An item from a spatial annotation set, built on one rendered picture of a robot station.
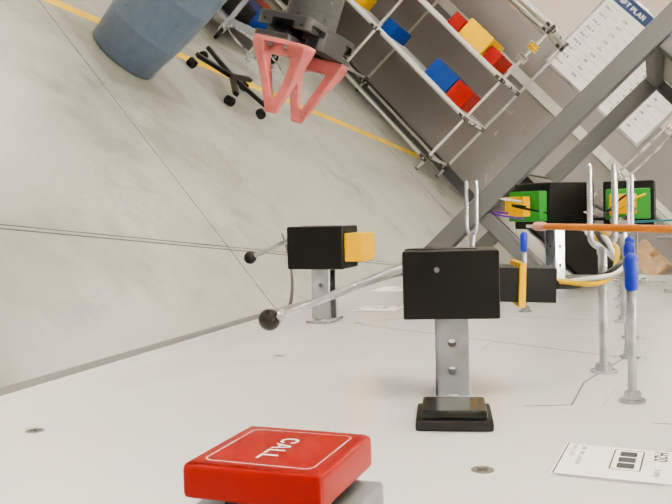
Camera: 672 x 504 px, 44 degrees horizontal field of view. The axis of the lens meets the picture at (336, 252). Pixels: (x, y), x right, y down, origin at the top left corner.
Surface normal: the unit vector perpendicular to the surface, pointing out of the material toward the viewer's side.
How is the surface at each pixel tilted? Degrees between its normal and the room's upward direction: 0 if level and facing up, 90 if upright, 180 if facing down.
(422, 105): 90
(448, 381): 80
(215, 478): 90
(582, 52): 90
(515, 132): 90
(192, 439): 47
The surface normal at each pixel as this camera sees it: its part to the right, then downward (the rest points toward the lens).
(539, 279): -0.04, 0.06
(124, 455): -0.03, -1.00
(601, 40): -0.45, -0.05
